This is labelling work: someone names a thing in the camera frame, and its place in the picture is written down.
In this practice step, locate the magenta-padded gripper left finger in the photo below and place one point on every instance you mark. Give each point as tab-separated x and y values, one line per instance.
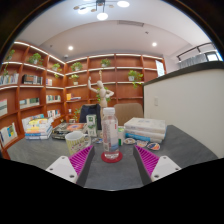
61	168

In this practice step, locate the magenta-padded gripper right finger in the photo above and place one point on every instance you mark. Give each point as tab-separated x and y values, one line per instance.
165	166

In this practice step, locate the clear plastic water bottle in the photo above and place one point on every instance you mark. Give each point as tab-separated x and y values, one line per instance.
110	136

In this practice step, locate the blue orange round sticker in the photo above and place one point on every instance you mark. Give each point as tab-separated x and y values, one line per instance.
153	146

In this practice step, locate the yellow striped ceramic mug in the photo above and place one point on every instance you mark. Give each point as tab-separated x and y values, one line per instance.
75	141

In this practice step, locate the dark book stack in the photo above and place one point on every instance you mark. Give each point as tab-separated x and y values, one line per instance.
66	128

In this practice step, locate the colourful book stack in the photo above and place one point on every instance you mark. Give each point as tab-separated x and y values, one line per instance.
38	130

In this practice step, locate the small round sticker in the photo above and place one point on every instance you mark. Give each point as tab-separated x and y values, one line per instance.
98	141

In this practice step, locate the flat round red coaster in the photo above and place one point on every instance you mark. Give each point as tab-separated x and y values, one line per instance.
112	160

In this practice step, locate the tall white green carton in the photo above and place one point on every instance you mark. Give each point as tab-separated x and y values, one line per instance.
91	124

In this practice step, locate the green and white box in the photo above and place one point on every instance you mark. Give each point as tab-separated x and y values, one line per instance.
121	135

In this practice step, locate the beige chair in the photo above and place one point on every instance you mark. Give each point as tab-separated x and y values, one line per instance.
128	112

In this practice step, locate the wooden artist mannequin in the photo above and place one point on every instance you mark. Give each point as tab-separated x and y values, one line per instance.
101	93

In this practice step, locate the grey curtain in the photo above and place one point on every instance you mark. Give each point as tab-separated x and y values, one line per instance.
193	60

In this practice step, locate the window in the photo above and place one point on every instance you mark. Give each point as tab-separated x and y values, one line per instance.
213	56

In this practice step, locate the ceiling lamp with round lights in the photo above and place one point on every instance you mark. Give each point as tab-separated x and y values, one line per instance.
101	8

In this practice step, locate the white light switch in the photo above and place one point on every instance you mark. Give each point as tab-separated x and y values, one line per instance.
156	101

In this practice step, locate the wooden wall shelf unit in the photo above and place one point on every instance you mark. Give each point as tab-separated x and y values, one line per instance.
36	90

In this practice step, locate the black ceiling track rail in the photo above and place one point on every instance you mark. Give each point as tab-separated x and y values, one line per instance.
196	48

